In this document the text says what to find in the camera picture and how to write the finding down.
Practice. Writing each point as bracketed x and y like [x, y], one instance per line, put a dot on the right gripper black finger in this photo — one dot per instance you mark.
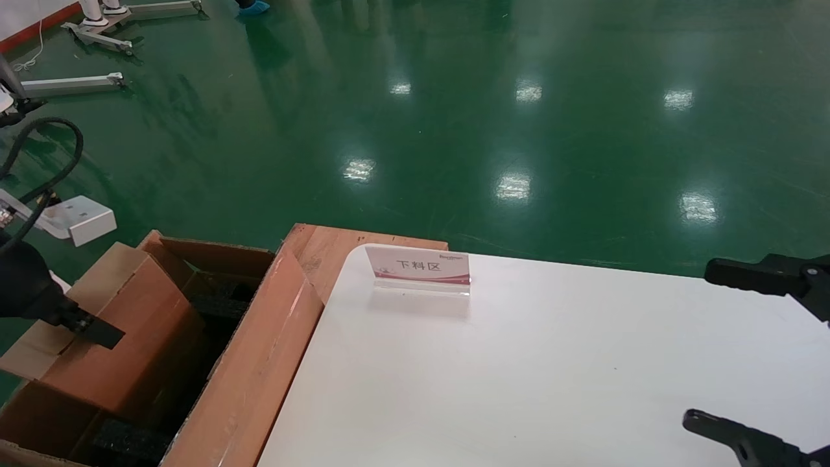
[746, 447]
[746, 275]

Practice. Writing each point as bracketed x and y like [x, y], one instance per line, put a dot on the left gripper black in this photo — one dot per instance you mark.
[23, 285]

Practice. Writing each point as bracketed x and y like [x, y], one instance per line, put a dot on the small cardboard box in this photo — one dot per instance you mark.
[130, 337]

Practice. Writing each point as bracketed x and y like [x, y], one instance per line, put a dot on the large open cardboard box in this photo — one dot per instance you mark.
[259, 363]

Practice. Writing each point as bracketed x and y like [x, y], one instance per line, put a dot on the black foam block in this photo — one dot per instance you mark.
[220, 306]
[130, 441]

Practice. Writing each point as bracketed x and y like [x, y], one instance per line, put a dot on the grey metal robot stand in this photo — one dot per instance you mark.
[71, 84]
[104, 40]

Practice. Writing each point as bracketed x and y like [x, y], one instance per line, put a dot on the acrylic sign with red print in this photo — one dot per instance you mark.
[415, 266]

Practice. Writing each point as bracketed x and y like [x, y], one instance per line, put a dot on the person in white lab coat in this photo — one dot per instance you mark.
[253, 6]

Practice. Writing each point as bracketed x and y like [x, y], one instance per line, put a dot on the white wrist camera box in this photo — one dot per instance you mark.
[81, 220]

